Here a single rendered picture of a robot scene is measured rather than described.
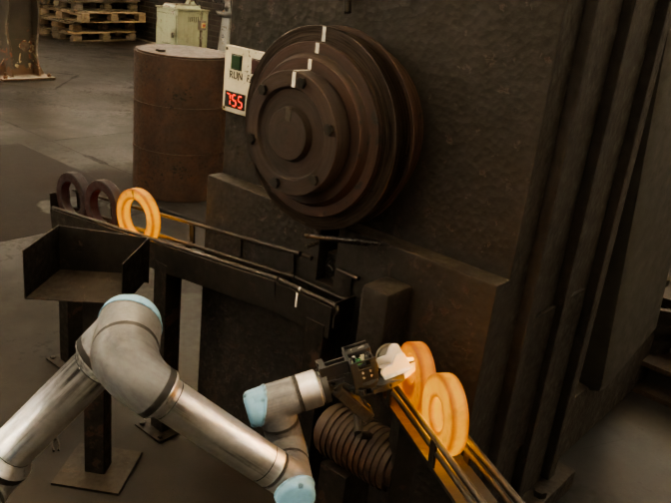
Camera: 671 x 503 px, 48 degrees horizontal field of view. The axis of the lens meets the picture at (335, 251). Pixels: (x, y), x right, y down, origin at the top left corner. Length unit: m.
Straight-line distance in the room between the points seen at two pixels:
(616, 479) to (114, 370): 1.87
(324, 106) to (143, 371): 0.69
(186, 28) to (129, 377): 8.83
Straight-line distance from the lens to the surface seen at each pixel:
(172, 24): 9.97
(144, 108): 4.70
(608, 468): 2.79
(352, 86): 1.66
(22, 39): 8.70
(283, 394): 1.49
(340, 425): 1.74
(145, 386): 1.30
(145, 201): 2.36
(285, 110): 1.70
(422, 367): 1.51
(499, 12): 1.66
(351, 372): 1.49
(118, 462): 2.46
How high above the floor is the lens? 1.49
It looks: 21 degrees down
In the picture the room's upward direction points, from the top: 7 degrees clockwise
